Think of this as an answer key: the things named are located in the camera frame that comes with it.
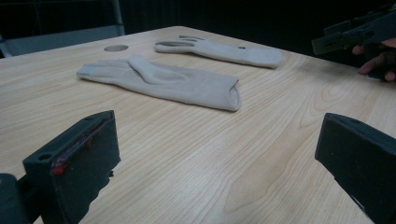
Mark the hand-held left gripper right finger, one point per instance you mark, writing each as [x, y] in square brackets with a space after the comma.
[361, 158]

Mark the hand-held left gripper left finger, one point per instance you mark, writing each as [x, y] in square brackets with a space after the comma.
[84, 161]

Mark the beige glove with black dot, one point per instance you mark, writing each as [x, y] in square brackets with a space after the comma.
[230, 51]

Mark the round grey table grommet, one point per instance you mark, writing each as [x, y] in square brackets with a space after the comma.
[115, 48]

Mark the grey metal frame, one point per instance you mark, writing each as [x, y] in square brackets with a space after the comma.
[62, 37]

